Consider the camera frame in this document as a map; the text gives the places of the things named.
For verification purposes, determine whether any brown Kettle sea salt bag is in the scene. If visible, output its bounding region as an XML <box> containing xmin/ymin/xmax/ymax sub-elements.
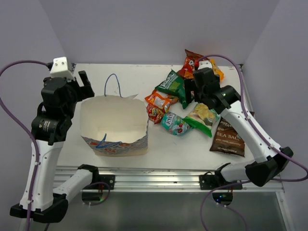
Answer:
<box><xmin>210</xmin><ymin>118</ymin><xmax>245</xmax><ymax>157</ymax></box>

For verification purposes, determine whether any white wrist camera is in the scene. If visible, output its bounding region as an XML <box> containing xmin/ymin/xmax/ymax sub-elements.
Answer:
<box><xmin>194</xmin><ymin>60</ymin><xmax>213</xmax><ymax>71</ymax></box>
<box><xmin>50</xmin><ymin>57</ymin><xmax>74</xmax><ymax>81</ymax></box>

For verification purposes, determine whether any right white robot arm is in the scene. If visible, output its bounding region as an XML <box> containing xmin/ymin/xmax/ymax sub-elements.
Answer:
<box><xmin>184</xmin><ymin>67</ymin><xmax>293</xmax><ymax>189</ymax></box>

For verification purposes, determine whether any left black base bracket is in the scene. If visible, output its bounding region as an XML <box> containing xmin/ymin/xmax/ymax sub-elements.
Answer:
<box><xmin>84</xmin><ymin>175</ymin><xmax>116</xmax><ymax>191</ymax></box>

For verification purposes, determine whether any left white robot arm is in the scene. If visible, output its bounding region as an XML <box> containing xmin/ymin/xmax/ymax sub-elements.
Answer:
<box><xmin>10</xmin><ymin>71</ymin><xmax>100</xmax><ymax>223</ymax></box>

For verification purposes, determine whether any red Doritos chips bag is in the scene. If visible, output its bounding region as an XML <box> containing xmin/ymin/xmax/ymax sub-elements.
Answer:
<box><xmin>177</xmin><ymin>49</ymin><xmax>202</xmax><ymax>79</ymax></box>

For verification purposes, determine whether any black base bracket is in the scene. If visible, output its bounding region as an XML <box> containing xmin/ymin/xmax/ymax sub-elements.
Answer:
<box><xmin>199</xmin><ymin>171</ymin><xmax>243</xmax><ymax>190</ymax></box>
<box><xmin>84</xmin><ymin>175</ymin><xmax>116</xmax><ymax>191</ymax></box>

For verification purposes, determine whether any white patterned paper bag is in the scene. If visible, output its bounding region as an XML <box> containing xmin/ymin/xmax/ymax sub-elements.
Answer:
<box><xmin>80</xmin><ymin>73</ymin><xmax>149</xmax><ymax>157</ymax></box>

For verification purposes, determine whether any aluminium mounting rail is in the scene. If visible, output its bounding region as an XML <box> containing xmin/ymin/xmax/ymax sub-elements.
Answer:
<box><xmin>53</xmin><ymin>166</ymin><xmax>284</xmax><ymax>193</ymax></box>

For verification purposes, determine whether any dark green Kettle chips bag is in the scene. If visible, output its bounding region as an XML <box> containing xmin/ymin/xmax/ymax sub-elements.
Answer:
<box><xmin>155</xmin><ymin>70</ymin><xmax>189</xmax><ymax>109</ymax></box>

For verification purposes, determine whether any orange silver snack packet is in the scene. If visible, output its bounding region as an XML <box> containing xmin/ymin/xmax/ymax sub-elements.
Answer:
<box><xmin>144</xmin><ymin>90</ymin><xmax>179</xmax><ymax>113</ymax></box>

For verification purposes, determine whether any yellow orange snack bag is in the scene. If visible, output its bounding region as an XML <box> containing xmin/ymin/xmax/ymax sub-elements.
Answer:
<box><xmin>209</xmin><ymin>59</ymin><xmax>224</xmax><ymax>81</ymax></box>

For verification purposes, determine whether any teal Foxy candy bag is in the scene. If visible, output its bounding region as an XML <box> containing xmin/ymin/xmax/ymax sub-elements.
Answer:
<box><xmin>161</xmin><ymin>112</ymin><xmax>192</xmax><ymax>136</ymax></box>

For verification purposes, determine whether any small red snack packet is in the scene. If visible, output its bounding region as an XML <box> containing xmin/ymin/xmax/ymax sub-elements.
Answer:
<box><xmin>146</xmin><ymin>104</ymin><xmax>165</xmax><ymax>124</ymax></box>

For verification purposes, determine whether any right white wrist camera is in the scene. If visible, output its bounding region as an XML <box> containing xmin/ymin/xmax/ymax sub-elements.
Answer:
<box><xmin>194</xmin><ymin>60</ymin><xmax>213</xmax><ymax>71</ymax></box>

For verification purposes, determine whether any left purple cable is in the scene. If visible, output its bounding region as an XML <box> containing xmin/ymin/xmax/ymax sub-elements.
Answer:
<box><xmin>0</xmin><ymin>60</ymin><xmax>51</xmax><ymax>231</ymax></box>

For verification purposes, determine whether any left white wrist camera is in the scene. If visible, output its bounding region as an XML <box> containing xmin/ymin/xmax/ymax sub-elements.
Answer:
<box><xmin>50</xmin><ymin>57</ymin><xmax>74</xmax><ymax>81</ymax></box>

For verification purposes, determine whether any right black base bracket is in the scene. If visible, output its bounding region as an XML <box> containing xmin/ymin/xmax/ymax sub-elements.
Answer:
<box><xmin>199</xmin><ymin>171</ymin><xmax>243</xmax><ymax>190</ymax></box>

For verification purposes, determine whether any light green chips bag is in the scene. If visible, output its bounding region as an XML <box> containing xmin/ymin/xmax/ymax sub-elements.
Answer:
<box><xmin>183</xmin><ymin>103</ymin><xmax>220</xmax><ymax>138</ymax></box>

